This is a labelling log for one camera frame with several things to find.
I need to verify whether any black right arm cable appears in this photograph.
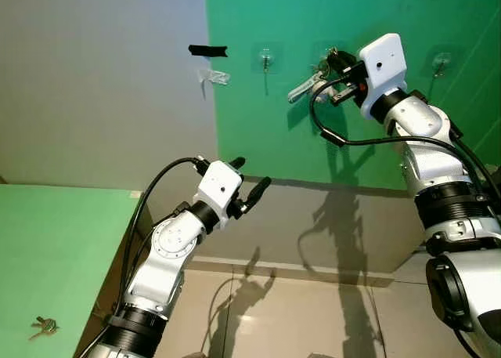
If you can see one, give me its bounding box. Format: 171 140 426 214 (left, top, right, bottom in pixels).
308 76 501 218

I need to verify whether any black tape strip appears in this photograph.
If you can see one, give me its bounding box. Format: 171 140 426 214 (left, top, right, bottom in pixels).
189 45 229 58

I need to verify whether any green topped table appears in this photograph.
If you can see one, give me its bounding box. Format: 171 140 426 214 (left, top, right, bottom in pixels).
0 184 146 358

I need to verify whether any clear tape piece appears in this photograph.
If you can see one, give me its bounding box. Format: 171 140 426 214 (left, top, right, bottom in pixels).
197 68 231 87

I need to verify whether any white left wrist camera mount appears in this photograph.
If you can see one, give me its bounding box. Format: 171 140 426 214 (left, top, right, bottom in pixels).
193 160 243 222

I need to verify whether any green wall board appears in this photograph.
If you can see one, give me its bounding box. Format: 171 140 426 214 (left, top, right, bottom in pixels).
204 0 501 190

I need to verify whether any small brass key bunch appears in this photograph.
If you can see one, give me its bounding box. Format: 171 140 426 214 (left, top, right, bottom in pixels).
30 316 59 342

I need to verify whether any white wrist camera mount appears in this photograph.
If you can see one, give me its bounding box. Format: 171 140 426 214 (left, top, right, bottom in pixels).
359 33 409 120
193 160 243 222

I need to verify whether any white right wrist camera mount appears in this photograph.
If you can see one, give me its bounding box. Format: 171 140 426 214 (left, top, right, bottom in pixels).
359 33 409 120

